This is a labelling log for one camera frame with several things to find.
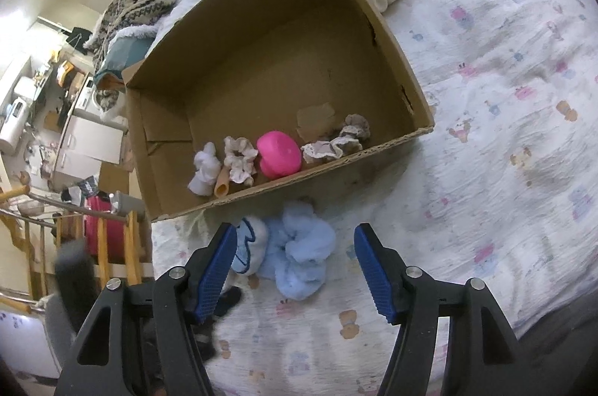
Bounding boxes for red suitcase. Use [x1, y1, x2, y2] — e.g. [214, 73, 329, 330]
[84, 195, 129, 266]

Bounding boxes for white printed bedsheet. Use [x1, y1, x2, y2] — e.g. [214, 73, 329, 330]
[149, 0, 598, 396]

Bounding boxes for grey container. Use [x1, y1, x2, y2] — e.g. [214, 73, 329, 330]
[110, 191, 143, 217]

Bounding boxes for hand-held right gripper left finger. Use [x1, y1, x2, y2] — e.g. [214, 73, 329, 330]
[53, 223, 238, 396]

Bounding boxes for fluffy blue scrunchie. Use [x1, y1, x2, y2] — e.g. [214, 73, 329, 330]
[258, 201, 338, 301]

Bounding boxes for white washing machine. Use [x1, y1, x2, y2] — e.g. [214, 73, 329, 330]
[70, 76, 101, 121]

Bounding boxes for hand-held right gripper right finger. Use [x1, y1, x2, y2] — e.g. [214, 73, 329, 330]
[354, 223, 545, 396]

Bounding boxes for blue white plush toy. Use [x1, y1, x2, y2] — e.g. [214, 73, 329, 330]
[224, 215, 271, 278]

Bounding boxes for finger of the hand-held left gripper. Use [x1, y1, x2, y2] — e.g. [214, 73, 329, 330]
[212, 285, 244, 318]

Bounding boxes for teal pillow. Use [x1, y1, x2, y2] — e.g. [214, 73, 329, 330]
[93, 36, 157, 91]

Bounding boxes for black printed bag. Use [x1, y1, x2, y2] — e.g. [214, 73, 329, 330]
[63, 176, 101, 203]

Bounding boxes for brown cardboard box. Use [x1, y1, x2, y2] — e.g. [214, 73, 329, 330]
[122, 0, 436, 223]

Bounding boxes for white kitchen appliance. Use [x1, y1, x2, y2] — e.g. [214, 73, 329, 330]
[0, 76, 36, 154]

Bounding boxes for pink silicone sponge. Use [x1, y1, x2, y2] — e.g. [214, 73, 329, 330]
[256, 131, 302, 180]

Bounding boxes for yellow wooden rack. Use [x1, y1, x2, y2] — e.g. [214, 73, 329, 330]
[56, 209, 145, 285]

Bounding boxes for wooden railing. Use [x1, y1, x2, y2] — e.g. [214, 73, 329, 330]
[0, 183, 61, 313]

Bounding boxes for brown lace scrunchie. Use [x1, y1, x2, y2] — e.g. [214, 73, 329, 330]
[300, 113, 371, 167]

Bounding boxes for orange fabric tube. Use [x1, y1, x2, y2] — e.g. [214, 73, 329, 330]
[213, 166, 232, 198]

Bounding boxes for cream scrunchie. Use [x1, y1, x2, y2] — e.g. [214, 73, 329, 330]
[222, 136, 259, 186]

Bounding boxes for black hanging clothing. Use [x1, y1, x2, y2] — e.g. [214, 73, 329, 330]
[68, 26, 94, 53]

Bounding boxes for white sock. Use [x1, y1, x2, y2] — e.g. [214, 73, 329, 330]
[187, 142, 222, 197]

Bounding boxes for person's grey clothing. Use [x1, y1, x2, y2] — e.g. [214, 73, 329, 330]
[511, 296, 598, 396]

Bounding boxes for white kitchen cabinets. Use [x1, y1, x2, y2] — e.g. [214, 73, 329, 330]
[49, 116, 129, 191]

